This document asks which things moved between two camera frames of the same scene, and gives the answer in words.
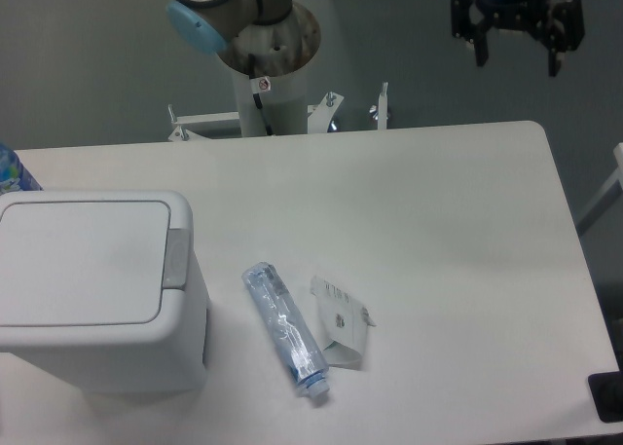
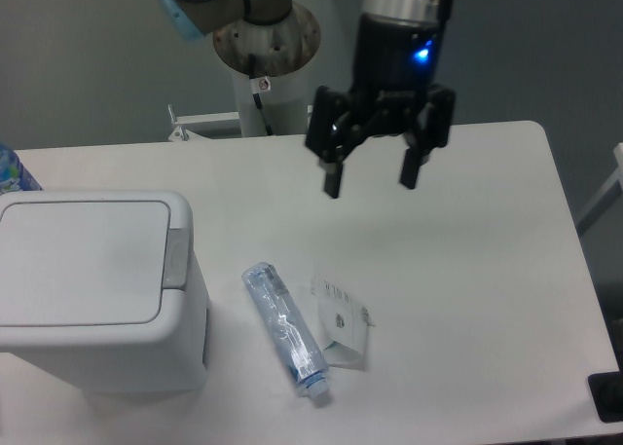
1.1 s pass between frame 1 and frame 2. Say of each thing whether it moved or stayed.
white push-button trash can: stayed
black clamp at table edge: stayed
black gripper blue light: moved
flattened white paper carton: stayed
